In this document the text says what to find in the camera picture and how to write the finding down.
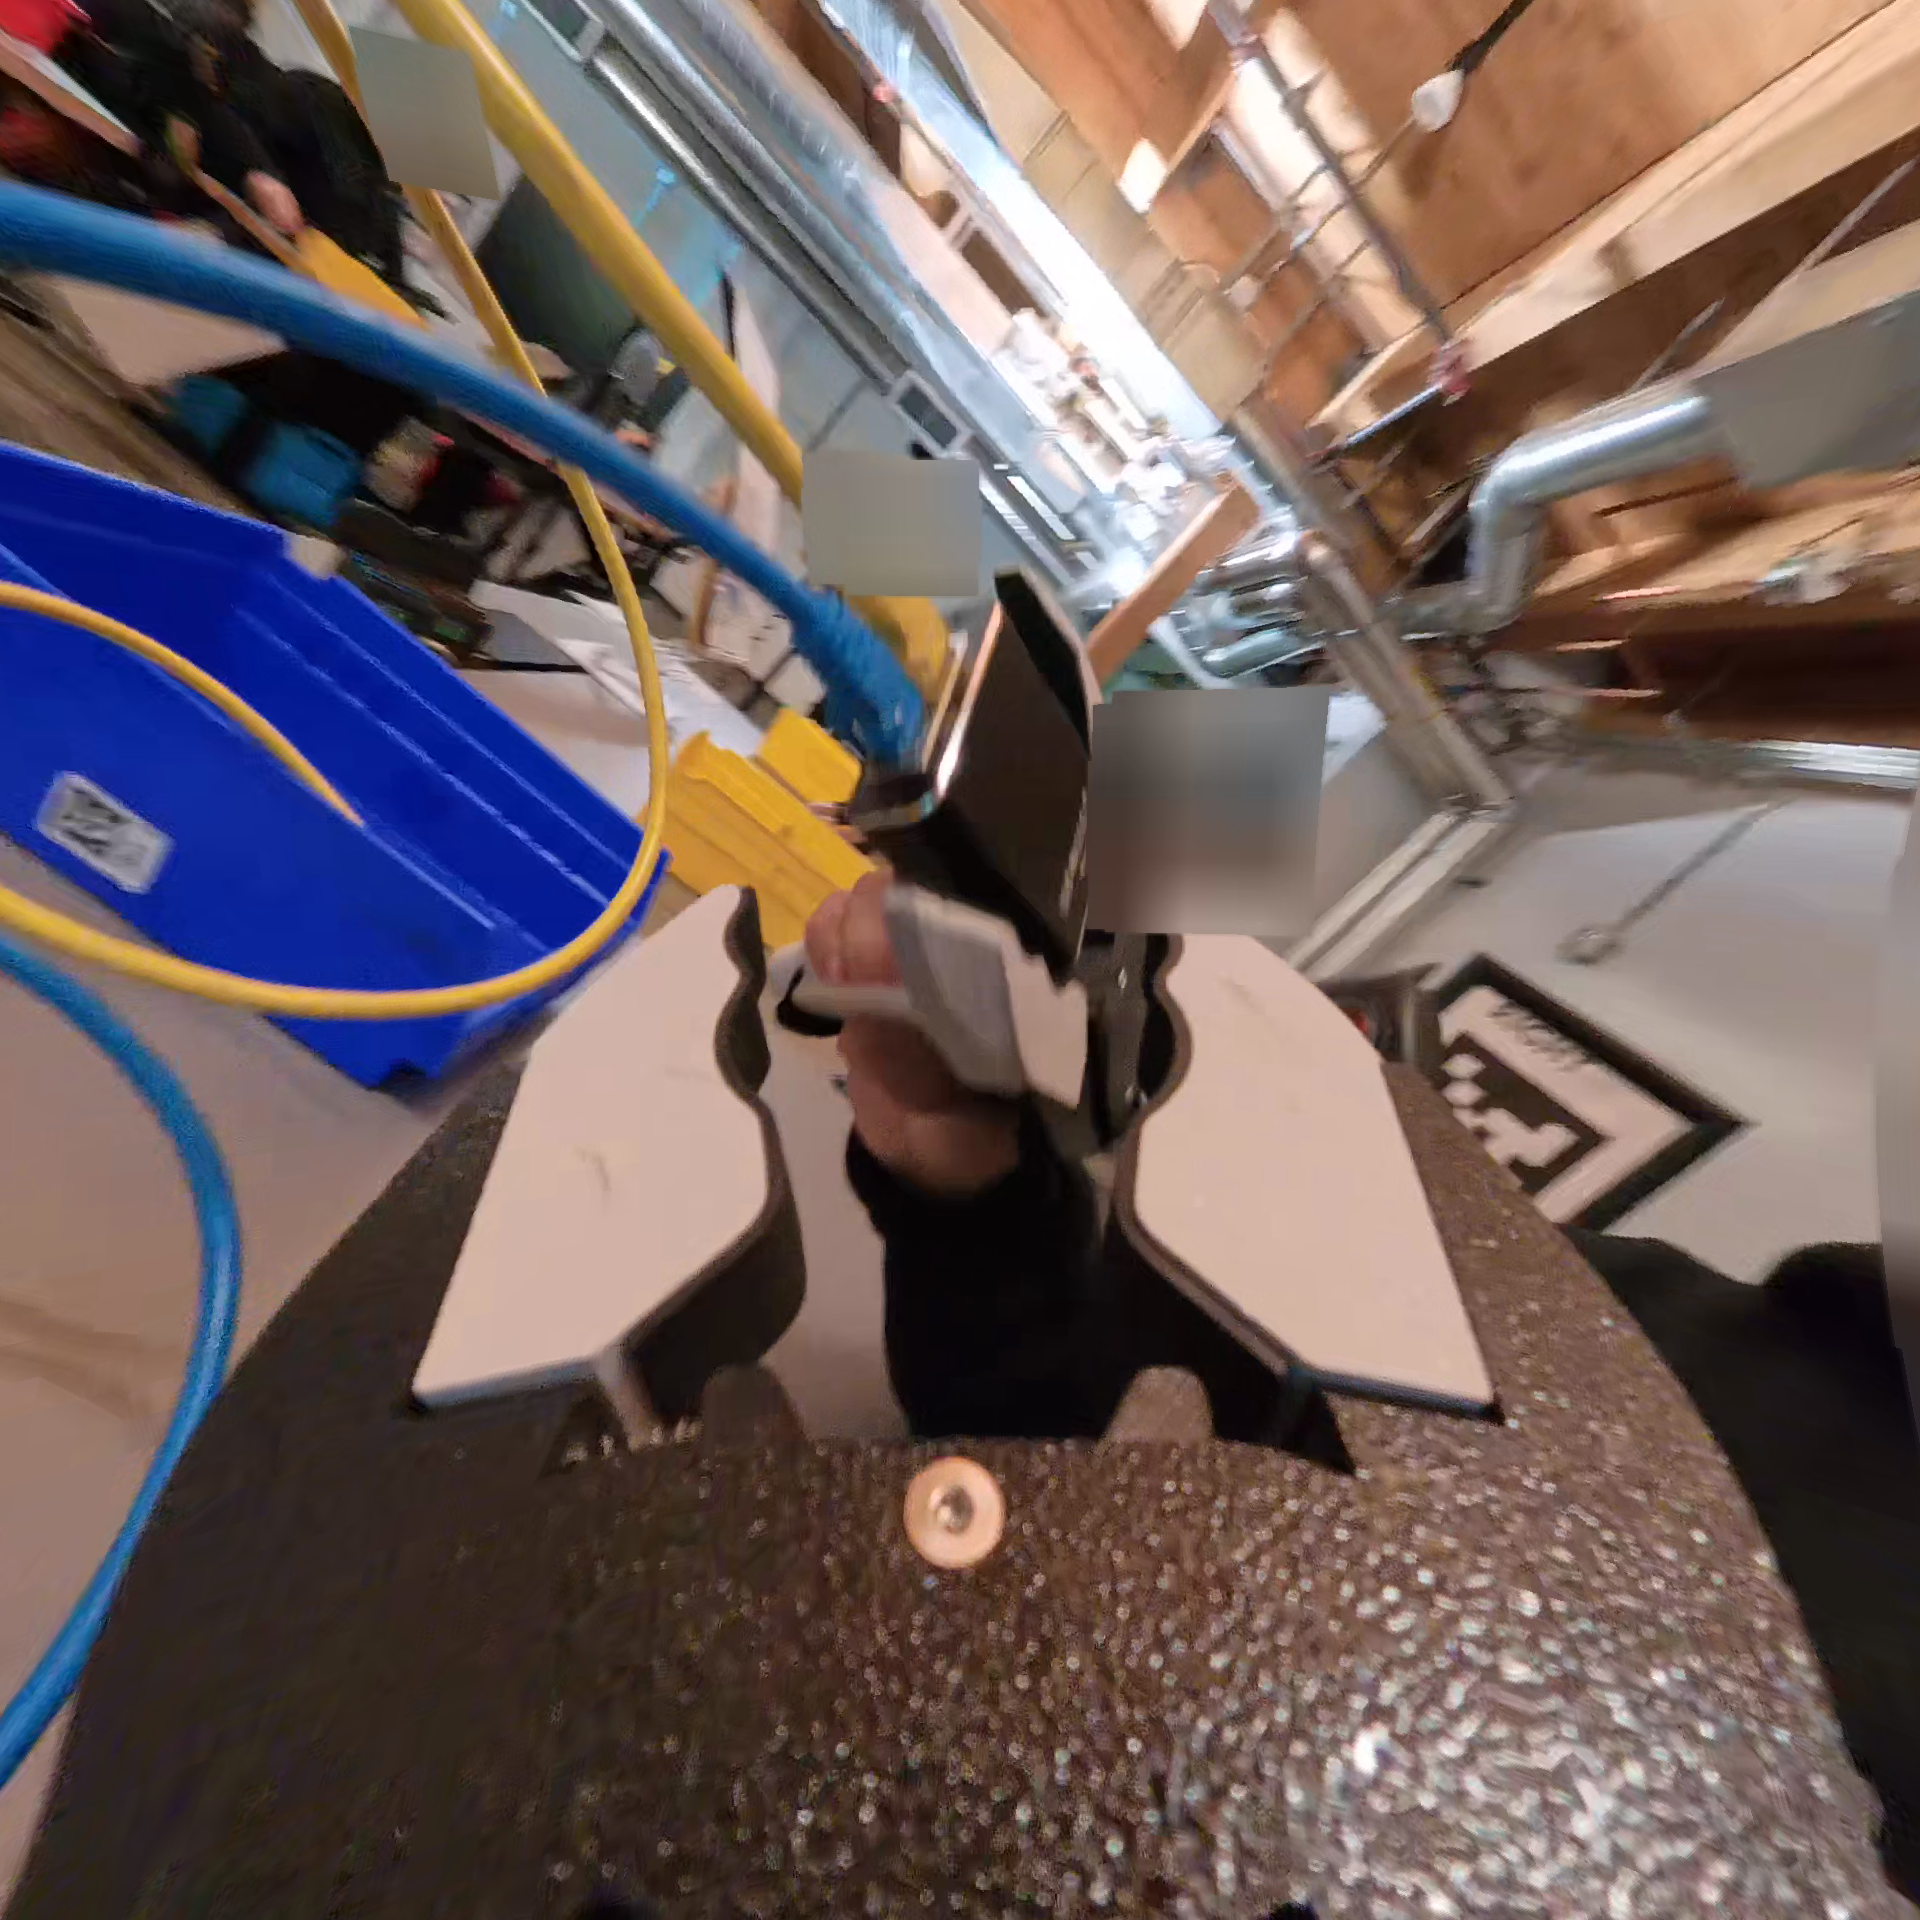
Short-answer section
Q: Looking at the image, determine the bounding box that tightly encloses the yellow network cable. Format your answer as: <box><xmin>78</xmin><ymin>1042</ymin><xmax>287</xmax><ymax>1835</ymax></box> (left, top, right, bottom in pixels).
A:
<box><xmin>0</xmin><ymin>0</ymin><xmax>961</xmax><ymax>1023</ymax></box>

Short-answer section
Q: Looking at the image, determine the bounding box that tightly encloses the person's right hand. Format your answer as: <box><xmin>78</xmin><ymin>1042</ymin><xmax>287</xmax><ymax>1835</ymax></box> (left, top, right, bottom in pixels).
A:
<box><xmin>806</xmin><ymin>871</ymin><xmax>1038</xmax><ymax>1198</ymax></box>

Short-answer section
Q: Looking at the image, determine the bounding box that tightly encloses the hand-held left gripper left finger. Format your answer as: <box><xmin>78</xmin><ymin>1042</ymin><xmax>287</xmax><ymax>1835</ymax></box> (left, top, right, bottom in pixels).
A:
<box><xmin>408</xmin><ymin>885</ymin><xmax>806</xmax><ymax>1448</ymax></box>

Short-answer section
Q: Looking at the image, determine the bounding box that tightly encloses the black white marker tag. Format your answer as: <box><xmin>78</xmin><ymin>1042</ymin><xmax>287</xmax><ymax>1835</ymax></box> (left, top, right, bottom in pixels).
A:
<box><xmin>1416</xmin><ymin>954</ymin><xmax>1744</xmax><ymax>1235</ymax></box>

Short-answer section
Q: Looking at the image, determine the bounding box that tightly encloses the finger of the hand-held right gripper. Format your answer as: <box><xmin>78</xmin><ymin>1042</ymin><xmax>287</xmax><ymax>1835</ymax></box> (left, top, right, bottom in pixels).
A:
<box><xmin>881</xmin><ymin>885</ymin><xmax>1093</xmax><ymax>1112</ymax></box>

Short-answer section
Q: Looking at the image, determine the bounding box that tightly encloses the black network box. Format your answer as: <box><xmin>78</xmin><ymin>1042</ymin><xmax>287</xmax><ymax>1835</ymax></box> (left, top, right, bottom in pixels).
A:
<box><xmin>895</xmin><ymin>567</ymin><xmax>1100</xmax><ymax>976</ymax></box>

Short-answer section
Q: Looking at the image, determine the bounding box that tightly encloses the silver duct pipe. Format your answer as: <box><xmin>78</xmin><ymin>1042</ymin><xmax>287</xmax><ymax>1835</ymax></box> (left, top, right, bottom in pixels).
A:
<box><xmin>1388</xmin><ymin>381</ymin><xmax>1727</xmax><ymax>648</ymax></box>

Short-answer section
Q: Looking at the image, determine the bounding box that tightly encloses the yellow plastic bin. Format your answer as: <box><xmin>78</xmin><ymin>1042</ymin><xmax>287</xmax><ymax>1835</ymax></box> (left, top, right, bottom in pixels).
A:
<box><xmin>641</xmin><ymin>709</ymin><xmax>903</xmax><ymax>950</ymax></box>

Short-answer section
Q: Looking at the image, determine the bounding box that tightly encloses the blue network cable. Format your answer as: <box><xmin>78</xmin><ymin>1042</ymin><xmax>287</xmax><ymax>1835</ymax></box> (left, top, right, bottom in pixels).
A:
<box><xmin>0</xmin><ymin>180</ymin><xmax>934</xmax><ymax>1787</ymax></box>

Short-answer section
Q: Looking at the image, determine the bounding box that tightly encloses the blue plastic bin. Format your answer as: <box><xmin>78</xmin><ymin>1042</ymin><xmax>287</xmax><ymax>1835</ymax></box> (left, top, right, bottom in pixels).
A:
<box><xmin>0</xmin><ymin>439</ymin><xmax>665</xmax><ymax>1092</ymax></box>

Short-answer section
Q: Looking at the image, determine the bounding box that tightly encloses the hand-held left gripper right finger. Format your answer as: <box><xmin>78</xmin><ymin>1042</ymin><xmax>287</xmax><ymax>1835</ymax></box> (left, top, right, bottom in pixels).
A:
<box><xmin>1112</xmin><ymin>933</ymin><xmax>1503</xmax><ymax>1426</ymax></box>

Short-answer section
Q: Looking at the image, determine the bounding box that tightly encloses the grey desk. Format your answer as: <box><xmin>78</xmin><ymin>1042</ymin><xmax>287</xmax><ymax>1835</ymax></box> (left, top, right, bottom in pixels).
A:
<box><xmin>0</xmin><ymin>644</ymin><xmax>1920</xmax><ymax>1802</ymax></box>

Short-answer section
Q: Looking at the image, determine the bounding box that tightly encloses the hanging white lamp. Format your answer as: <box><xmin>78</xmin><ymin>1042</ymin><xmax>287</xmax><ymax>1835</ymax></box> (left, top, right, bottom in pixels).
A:
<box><xmin>1408</xmin><ymin>0</ymin><xmax>1538</xmax><ymax>135</ymax></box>

